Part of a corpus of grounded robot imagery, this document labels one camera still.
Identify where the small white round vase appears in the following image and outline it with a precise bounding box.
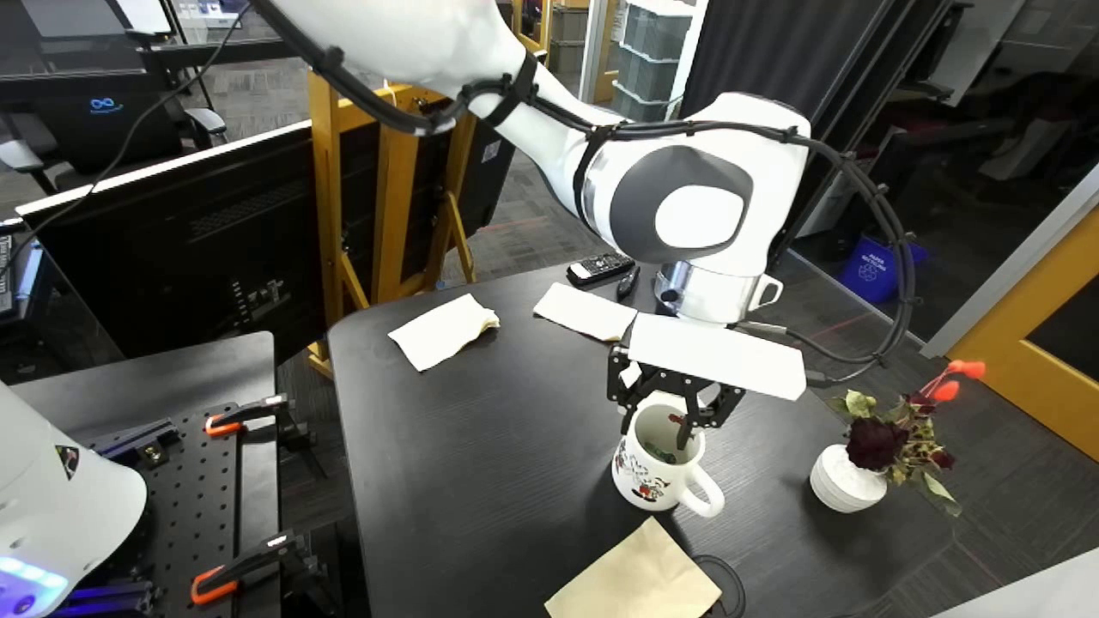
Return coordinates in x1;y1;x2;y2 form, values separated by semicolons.
808;442;893;518

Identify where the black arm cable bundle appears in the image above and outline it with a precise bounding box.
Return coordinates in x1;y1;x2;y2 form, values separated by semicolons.
246;0;920;388

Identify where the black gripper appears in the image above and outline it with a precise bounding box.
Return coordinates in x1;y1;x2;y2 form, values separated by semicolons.
606;368;753;438

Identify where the black computer with blue logo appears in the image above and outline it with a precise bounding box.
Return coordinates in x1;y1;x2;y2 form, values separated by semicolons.
0;61;229;178

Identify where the dried rose bouquet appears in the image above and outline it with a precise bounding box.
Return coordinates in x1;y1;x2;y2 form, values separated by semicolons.
837;354;990;521

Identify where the white flat wrist plate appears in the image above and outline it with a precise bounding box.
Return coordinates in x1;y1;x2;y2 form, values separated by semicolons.
623;311;815;404

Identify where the black clamp with orange handle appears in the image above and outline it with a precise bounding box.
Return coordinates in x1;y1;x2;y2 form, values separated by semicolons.
202;392;301;448
185;529;331;612

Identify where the black remote with grey buttons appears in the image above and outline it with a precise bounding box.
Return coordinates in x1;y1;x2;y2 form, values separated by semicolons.
567;251;639;289

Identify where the large black screen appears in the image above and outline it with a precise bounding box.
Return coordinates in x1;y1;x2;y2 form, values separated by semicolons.
9;107;521;365

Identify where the blue plastic crate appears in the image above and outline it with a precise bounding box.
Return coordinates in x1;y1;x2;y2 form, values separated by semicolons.
837;232;920;308

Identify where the yellow wooden easel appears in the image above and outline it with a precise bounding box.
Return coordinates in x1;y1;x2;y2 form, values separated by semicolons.
301;64;498;383

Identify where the white floral mug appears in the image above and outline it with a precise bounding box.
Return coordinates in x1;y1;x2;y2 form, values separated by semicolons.
608;392;729;521

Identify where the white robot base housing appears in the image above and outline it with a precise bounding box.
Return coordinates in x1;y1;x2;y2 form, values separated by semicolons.
0;378;151;618

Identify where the grey plastic drawer tower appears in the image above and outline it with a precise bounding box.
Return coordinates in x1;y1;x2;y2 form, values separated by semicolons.
615;0;705;128

